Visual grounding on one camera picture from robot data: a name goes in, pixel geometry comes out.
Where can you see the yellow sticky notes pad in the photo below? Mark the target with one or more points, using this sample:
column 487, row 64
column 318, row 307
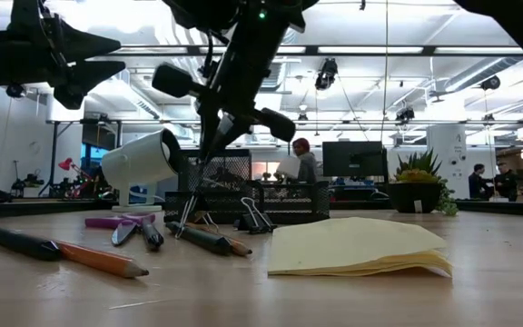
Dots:
column 348, row 245

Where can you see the white spotlight desk lamp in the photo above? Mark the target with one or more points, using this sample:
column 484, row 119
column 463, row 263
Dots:
column 139, row 163

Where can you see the potted succulent in black pot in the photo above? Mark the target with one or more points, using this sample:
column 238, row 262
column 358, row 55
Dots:
column 413, row 195

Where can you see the wooden table top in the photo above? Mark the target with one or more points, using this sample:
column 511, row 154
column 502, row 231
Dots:
column 39, row 208

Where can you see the black binder clip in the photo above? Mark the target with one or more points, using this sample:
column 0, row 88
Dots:
column 183, row 222
column 248, row 224

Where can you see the person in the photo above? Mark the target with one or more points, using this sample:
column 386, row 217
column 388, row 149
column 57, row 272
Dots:
column 477, row 181
column 308, row 165
column 506, row 181

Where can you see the orange wooden pencil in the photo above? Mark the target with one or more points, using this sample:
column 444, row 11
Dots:
column 241, row 249
column 98, row 260

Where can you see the black ceiling-hung camera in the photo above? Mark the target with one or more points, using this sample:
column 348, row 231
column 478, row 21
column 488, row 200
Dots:
column 490, row 82
column 404, row 114
column 326, row 73

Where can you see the black mesh desk organizer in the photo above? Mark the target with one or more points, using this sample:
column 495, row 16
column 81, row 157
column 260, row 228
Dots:
column 289, row 200

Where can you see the black computer monitor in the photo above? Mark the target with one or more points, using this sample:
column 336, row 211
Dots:
column 354, row 159

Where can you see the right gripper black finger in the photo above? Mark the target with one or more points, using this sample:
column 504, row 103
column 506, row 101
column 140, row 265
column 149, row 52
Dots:
column 232, row 129
column 208, row 134

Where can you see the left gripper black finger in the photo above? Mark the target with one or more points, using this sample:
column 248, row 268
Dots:
column 91, row 46
column 89, row 77

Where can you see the dark wall screen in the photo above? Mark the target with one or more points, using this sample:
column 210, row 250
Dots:
column 98, row 136

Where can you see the black metal rig frame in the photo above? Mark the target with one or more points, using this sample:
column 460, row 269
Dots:
column 55, row 154

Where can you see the red desk lamp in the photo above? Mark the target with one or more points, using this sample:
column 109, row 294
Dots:
column 66, row 163

